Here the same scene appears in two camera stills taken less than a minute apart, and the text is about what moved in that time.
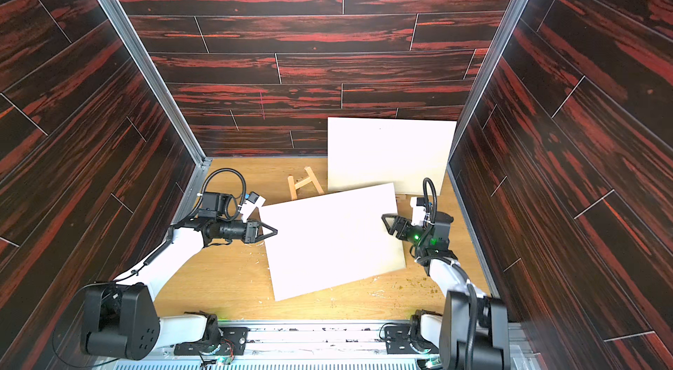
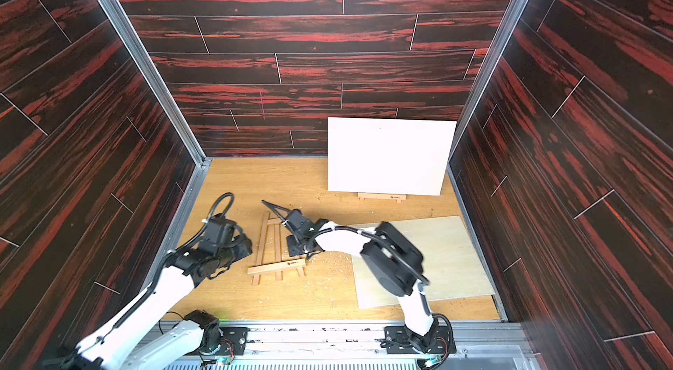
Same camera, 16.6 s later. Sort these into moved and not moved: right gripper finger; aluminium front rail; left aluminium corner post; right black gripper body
Moved: right gripper finger; right black gripper body
Not moved: left aluminium corner post; aluminium front rail
